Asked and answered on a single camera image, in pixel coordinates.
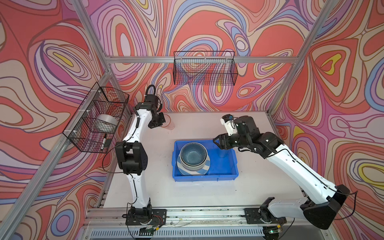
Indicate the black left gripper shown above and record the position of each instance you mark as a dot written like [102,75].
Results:
[162,120]

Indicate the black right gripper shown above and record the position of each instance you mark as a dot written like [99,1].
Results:
[223,139]

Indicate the pink plastic cup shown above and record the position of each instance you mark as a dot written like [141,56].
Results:
[168,124]

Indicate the dark blue ceramic bowl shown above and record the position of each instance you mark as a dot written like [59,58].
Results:
[194,146]

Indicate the blue ribbed plastic cup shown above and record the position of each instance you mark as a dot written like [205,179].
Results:
[222,153]

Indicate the light green ceramic bowl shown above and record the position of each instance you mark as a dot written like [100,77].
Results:
[193,159]

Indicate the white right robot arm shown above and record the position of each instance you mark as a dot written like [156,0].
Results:
[323,198]

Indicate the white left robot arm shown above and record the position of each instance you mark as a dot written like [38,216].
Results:
[133,159]

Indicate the blue plastic bin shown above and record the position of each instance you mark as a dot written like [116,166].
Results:
[224,169]

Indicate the white tape roll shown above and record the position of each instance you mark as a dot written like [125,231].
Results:
[105,123]

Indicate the black marker pen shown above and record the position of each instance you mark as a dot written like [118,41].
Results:
[103,142]

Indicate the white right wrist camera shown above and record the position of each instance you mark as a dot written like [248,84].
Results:
[228,122]

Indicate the black wire basket left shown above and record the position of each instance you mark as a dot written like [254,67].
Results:
[81,132]

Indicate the black wire basket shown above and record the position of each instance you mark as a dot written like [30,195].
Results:
[81,132]
[208,68]

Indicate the black wire basket back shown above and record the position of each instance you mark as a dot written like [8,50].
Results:
[208,68]

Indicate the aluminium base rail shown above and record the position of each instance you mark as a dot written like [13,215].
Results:
[199,223]

